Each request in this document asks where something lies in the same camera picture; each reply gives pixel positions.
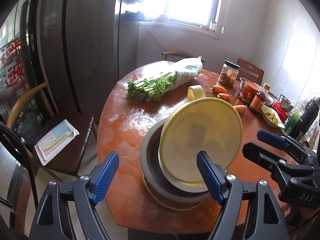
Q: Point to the printed paper leaflet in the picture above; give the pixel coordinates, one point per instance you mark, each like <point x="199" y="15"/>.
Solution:
<point x="52" y="143"/>

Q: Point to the clear drinking glass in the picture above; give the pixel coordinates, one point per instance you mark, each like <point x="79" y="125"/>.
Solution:
<point x="302" y="139"/>

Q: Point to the brown vinegar bottle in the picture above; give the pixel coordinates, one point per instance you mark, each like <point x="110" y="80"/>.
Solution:
<point x="259" y="99"/>

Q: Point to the dark seat wooden chair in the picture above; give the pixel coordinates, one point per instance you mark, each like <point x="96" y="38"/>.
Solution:
<point x="68" y="161"/>

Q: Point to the white dish with food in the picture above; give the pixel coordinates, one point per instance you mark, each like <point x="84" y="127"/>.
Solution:
<point x="271" y="117"/>

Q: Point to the white ceramic bowl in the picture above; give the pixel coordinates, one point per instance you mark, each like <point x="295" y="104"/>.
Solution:
<point x="269" y="101"/>

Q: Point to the small steel bowl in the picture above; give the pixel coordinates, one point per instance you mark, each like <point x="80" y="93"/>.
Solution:
<point x="285" y="103"/>

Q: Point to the large steel bowl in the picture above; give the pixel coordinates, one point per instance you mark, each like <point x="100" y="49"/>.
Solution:
<point x="243" y="80"/>

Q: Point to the white plastic bowl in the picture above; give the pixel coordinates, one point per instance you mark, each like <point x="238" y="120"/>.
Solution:
<point x="187" y="187"/>

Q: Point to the black thermos flask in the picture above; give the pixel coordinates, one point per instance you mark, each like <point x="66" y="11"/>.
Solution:
<point x="307" y="119"/>

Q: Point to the yellow bowl with handle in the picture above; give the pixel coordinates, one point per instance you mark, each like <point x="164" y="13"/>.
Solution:
<point x="201" y="124"/>

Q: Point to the near carrot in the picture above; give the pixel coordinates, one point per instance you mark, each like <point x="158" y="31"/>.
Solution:
<point x="240" y="108"/>

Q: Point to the steel basin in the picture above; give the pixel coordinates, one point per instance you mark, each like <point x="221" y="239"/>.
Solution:
<point x="171" y="204"/>

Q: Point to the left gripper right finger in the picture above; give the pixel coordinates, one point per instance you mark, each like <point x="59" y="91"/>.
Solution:
<point x="264" y="218"/>

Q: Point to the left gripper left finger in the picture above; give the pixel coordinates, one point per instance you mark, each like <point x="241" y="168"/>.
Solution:
<point x="52" y="219"/>

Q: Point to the wooden chair back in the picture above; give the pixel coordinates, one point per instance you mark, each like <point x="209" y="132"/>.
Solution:
<point x="250" y="71"/>

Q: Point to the grey stone bowl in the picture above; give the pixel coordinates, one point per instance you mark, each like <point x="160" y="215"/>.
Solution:
<point x="153" y="174"/>

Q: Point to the celery in plastic bag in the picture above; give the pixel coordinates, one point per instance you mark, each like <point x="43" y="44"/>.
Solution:
<point x="154" y="88"/>

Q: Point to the window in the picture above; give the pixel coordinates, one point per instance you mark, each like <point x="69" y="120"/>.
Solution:
<point x="199" y="16"/>

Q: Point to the green plastic bottle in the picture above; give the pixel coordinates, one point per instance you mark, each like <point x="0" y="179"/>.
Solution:
<point x="293" y="118"/>

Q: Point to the dark refrigerator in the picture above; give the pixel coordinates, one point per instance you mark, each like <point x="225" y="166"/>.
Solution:
<point x="81" y="48"/>

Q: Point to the far carrot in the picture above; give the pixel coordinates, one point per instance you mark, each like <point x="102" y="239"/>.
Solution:
<point x="217" y="89"/>

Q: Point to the orange lid sauce jar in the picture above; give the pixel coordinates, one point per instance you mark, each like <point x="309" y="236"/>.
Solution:
<point x="248" y="92"/>

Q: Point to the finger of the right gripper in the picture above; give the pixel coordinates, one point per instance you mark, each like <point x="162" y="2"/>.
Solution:
<point x="275" y="164"/>
<point x="290" y="146"/>

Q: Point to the carrot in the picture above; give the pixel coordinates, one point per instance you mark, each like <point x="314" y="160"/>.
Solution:
<point x="223" y="96"/>
<point x="217" y="89"/>
<point x="240" y="108"/>

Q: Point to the clear jar black lid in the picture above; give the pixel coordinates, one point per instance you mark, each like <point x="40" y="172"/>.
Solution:
<point x="229" y="73"/>

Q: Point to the middle carrot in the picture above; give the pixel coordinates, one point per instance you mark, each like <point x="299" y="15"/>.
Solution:
<point x="223" y="96"/>

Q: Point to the red tissue pack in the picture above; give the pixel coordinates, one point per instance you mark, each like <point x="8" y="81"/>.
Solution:
<point x="282" y="114"/>

